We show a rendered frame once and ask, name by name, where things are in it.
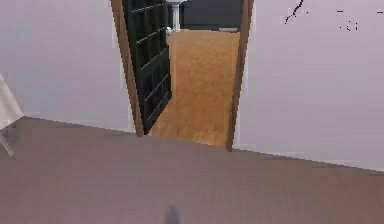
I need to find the black panelled room door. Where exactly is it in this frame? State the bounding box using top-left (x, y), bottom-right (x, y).
top-left (121, 0), bottom-right (173, 136)

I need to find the white chair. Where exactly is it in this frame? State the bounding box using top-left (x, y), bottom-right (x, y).
top-left (0, 73), bottom-right (25, 157)

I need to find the white pedestal sink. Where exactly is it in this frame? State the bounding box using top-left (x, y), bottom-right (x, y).
top-left (165, 0), bottom-right (188, 33)

